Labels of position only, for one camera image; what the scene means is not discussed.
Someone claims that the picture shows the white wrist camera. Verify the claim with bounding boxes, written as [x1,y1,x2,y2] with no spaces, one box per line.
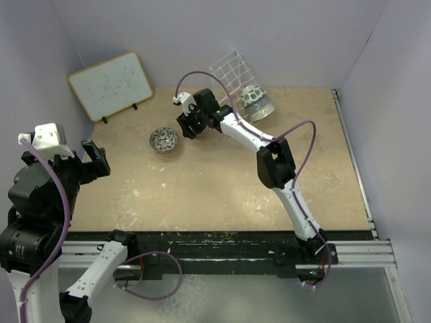
[18,122,75,160]
[172,92,195,114]

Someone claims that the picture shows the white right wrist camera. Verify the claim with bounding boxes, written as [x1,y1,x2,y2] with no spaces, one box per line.
[172,92,195,114]

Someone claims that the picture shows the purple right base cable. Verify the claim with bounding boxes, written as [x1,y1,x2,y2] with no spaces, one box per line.
[298,248,334,292]

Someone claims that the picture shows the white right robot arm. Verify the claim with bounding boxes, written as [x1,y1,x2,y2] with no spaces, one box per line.
[172,89,327,263]

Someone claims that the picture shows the white wire dish rack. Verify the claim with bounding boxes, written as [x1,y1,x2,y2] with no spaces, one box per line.
[209,50,259,119]

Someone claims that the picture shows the green leaf pattern bowl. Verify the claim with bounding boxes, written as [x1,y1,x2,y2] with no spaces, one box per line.
[240,85,266,108]

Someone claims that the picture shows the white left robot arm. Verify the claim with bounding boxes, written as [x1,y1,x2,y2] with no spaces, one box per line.
[1,139,139,322]

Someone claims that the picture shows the grey leaf pattern bowl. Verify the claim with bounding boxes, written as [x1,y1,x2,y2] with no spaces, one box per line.
[149,127,179,153]

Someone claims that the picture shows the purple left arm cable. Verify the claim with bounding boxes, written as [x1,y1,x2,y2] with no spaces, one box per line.
[19,137,71,323]

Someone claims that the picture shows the red rimmed dotted bowl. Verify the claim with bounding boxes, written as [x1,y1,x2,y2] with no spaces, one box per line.
[244,95,275,117]

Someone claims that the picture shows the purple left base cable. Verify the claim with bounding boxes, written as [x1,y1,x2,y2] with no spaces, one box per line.
[112,251,183,300]

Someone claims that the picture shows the black aluminium mounting rail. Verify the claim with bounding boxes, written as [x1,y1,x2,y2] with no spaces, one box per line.
[57,229,399,282]

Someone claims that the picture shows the wood framed whiteboard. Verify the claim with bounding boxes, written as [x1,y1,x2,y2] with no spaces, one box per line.
[67,51,153,122]

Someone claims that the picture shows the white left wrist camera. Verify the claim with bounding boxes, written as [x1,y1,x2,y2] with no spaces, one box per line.
[18,122,75,160]

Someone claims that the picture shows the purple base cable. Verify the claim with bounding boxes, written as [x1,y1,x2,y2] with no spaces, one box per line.
[298,248,334,292]
[112,251,183,300]

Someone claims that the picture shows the white green patterned bowl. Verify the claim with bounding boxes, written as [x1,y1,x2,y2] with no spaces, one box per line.
[249,110,274,122]

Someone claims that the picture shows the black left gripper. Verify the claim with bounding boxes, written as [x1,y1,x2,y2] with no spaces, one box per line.
[23,137,109,222]

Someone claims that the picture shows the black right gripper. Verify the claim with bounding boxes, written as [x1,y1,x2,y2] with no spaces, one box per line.
[178,103,207,140]

